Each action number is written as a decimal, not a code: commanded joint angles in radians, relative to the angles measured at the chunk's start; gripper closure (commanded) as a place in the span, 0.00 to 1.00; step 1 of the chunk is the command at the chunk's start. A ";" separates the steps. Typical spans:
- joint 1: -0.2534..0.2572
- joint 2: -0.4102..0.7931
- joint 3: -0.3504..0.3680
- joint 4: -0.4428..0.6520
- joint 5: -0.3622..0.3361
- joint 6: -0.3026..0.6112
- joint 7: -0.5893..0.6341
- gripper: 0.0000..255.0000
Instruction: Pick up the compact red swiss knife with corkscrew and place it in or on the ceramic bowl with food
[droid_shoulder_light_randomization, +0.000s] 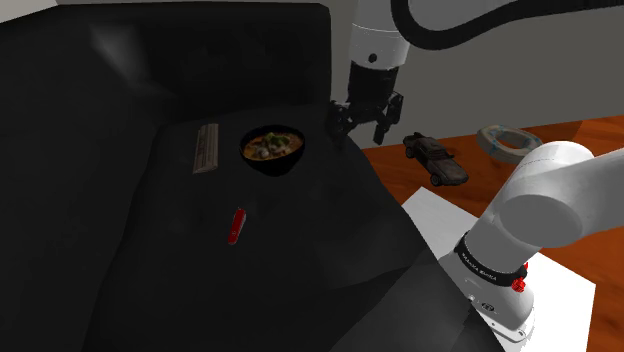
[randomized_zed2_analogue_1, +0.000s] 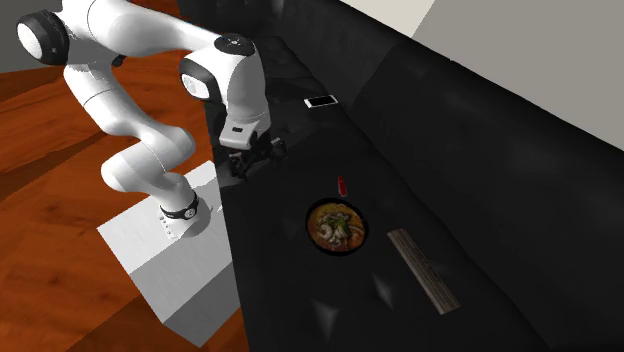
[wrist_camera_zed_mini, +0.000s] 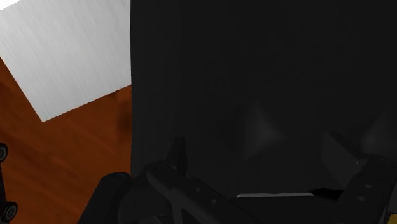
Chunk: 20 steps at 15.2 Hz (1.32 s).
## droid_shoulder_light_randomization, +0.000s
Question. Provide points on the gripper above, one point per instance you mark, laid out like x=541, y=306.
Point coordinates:
x=371, y=90

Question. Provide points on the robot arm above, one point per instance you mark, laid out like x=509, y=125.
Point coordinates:
x=536, y=195

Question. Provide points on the dark rusty toy car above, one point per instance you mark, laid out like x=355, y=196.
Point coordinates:
x=438, y=161

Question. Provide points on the black bowl of soup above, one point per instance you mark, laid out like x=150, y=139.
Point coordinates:
x=273, y=153

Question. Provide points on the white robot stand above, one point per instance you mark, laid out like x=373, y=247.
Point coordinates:
x=441, y=214

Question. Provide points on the grey striped remote control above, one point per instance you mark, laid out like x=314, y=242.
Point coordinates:
x=206, y=148

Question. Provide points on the red pocket knife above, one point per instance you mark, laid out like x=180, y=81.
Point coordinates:
x=237, y=226

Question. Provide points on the black sofa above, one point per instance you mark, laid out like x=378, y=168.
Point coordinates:
x=97, y=161

